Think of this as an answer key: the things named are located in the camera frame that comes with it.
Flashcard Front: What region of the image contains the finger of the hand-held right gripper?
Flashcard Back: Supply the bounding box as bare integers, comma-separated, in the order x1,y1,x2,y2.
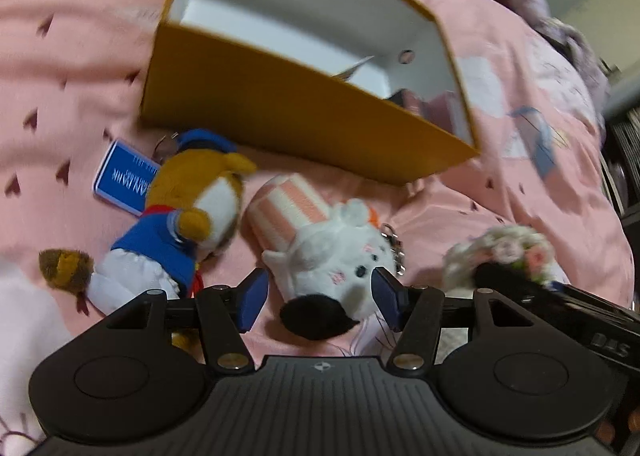
475,262,556,298

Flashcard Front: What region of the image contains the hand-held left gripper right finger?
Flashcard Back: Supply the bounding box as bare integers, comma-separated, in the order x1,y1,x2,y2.
372,267,531,371

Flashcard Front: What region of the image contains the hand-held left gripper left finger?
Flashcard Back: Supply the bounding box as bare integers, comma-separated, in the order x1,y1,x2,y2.
107,267,271,373

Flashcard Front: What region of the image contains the crochet flower bouquet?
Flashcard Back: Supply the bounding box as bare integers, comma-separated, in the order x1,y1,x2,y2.
442,226,558,294

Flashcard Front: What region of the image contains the white bunny plush keychain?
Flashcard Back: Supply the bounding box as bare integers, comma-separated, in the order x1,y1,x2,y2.
241,173,408,341

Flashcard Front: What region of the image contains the orange cardboard box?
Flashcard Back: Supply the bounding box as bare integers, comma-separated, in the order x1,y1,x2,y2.
140,0,482,187

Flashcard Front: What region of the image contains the brown dog plush blue outfit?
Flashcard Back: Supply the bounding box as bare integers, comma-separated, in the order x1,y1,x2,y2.
39,129,258,352

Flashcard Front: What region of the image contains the dark shelf unit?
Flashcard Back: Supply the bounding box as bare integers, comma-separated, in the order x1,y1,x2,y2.
600,101,640,222

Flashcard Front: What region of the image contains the blue paper tag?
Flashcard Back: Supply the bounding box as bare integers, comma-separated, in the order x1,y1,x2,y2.
92,137,153,216

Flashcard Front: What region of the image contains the lavender puffer jacket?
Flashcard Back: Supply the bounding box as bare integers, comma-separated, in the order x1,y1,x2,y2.
492,0,612,104

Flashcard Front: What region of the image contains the pink printed duvet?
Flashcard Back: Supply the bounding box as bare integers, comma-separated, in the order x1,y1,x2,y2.
0,0,631,456

